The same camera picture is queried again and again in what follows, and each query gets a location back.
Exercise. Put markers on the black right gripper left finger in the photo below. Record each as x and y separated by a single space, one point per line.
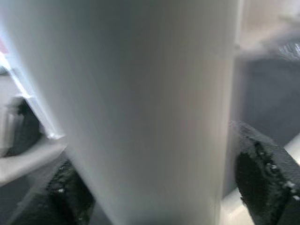
58 201

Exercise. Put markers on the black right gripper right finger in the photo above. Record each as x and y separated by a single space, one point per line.
262 182

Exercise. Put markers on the white plastic table leg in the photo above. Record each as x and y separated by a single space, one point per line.
140 105

